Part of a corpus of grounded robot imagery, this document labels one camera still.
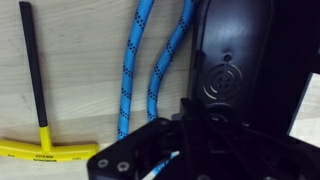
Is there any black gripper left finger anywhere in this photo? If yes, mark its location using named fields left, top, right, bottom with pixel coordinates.
left=171, top=97, right=198, bottom=180

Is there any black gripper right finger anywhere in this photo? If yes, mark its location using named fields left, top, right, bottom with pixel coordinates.
left=202, top=102, right=258, bottom=180

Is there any black plastic tray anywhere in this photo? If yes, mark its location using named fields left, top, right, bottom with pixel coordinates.
left=186, top=0, right=320, bottom=138

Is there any blue braided rope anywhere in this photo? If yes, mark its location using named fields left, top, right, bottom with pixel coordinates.
left=117, top=0, right=196, bottom=180

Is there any yellow T-handle hex key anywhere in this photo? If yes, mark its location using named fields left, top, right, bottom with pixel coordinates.
left=0, top=1, right=101, bottom=163

